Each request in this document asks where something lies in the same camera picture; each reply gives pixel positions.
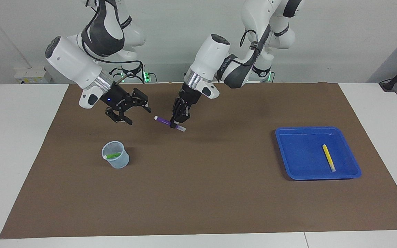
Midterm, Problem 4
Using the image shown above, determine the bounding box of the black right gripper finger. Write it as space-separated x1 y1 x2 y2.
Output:
131 88 152 113
105 108 133 126

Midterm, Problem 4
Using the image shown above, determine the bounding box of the yellow marker pen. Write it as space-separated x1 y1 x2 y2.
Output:
322 144 336 172

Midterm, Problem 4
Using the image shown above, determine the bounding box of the blue plastic tray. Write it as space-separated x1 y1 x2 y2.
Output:
275 126 362 181

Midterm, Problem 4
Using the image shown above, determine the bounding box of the translucent plastic cup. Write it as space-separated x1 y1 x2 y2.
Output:
101 141 130 169

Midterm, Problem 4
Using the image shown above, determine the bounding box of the white socket box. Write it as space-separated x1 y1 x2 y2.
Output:
14 67 52 84

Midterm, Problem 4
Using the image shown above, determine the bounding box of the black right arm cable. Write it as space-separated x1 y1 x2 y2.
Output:
81 0 146 83

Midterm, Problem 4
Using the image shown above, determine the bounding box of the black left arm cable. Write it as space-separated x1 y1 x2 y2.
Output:
240 29 264 66

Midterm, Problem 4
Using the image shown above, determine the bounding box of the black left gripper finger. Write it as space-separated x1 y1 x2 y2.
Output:
179 103 190 124
170 100 180 128

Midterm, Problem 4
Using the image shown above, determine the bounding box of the brown table mat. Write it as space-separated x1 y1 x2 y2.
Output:
0 82 397 239

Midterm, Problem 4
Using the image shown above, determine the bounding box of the purple marker pen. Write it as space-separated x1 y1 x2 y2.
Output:
154 116 186 132

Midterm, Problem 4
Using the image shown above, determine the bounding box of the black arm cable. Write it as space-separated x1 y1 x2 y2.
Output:
240 29 264 66
81 0 146 83

